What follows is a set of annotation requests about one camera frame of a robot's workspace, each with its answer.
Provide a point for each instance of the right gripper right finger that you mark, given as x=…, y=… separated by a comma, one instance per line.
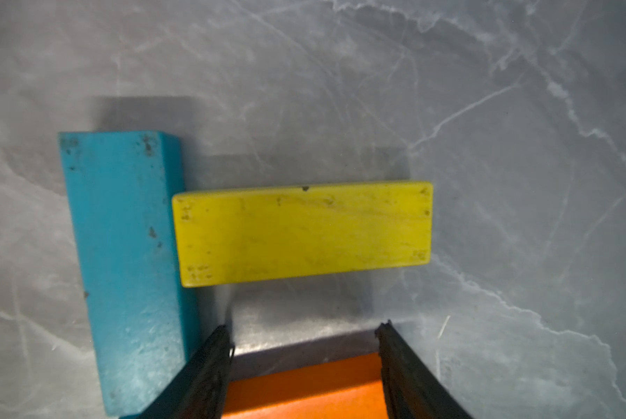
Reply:
x=411, y=390

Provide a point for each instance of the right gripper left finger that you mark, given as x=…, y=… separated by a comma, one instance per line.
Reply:
x=199, y=390

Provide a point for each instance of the orange block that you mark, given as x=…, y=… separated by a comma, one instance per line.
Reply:
x=350, y=388

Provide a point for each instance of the teal block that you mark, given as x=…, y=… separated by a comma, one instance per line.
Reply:
x=144, y=324

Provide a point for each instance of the yellow block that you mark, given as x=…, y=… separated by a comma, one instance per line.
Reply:
x=237, y=236

